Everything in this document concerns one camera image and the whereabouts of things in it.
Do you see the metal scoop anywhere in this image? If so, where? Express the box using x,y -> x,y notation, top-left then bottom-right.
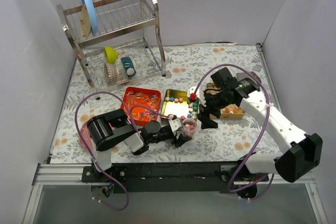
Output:
236,71 -> 262,83

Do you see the clear drinking glass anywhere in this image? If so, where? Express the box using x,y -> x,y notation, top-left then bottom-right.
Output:
182,118 -> 197,138

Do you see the orange lollipop tray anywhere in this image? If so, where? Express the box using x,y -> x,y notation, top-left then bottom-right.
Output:
120,87 -> 161,126

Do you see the dark tin of star candies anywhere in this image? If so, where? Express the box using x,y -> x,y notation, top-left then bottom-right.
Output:
160,89 -> 200,124

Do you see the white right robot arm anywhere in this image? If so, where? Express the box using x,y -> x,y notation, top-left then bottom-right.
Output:
188,64 -> 323,183

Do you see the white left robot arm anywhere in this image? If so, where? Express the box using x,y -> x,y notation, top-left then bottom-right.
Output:
86,109 -> 192,182

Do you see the gold tin of flat candies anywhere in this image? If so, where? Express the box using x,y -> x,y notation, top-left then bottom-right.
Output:
205,83 -> 245,120

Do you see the floral table mat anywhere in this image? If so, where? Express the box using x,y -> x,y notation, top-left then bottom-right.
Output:
50,46 -> 279,164

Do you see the pink dotted plate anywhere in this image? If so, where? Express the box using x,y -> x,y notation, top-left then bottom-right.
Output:
79,123 -> 92,151

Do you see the patterned beige cup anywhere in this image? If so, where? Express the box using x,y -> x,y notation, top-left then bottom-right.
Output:
104,63 -> 119,84

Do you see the teal patterned cup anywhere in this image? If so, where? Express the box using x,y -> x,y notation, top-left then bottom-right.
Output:
121,56 -> 136,77

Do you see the green bowl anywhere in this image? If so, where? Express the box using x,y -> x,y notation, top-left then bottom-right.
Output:
103,47 -> 118,64

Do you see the metal dish rack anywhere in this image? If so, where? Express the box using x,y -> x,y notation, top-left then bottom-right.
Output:
56,0 -> 166,92

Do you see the beige plate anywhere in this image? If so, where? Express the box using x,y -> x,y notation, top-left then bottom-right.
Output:
80,4 -> 91,38

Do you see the blue plate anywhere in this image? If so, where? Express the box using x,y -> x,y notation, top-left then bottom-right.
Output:
81,0 -> 98,36

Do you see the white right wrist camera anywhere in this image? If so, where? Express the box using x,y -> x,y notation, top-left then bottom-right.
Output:
187,86 -> 206,111

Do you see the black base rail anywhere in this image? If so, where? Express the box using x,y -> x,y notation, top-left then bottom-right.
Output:
81,162 -> 270,193

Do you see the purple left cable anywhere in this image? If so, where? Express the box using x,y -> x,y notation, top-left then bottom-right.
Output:
75,91 -> 176,211

